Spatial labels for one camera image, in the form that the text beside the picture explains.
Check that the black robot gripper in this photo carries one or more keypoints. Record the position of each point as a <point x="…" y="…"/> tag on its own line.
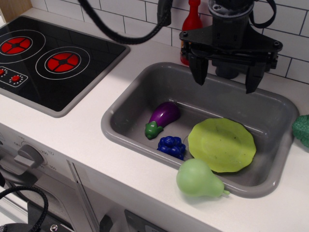
<point x="232" y="32"/>

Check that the blue toy blueberries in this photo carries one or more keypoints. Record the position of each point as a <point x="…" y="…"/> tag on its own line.
<point x="172" y="146"/>

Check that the grey toy sink basin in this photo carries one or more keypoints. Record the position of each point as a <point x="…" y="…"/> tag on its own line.
<point x="267" y="116"/>

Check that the lime green plate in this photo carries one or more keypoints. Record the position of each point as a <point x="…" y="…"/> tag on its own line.
<point x="225" y="145"/>

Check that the red toy ketchup bottle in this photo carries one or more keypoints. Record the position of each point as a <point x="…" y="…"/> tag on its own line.
<point x="193" y="20"/>

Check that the purple toy eggplant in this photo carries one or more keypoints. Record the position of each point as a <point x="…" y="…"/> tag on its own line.
<point x="163" y="115"/>

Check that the green knitted cloth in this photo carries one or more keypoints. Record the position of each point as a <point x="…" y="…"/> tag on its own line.
<point x="301" y="129"/>

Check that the green toy pear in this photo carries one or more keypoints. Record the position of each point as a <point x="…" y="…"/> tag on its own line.
<point x="196" y="179"/>

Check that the black toy stove top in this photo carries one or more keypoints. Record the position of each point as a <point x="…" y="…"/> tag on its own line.
<point x="51" y="68"/>

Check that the white toy oven door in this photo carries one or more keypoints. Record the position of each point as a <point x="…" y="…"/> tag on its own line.
<point x="33" y="192"/>

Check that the grey oven knob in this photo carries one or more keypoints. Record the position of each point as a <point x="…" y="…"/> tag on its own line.
<point x="29" y="157"/>

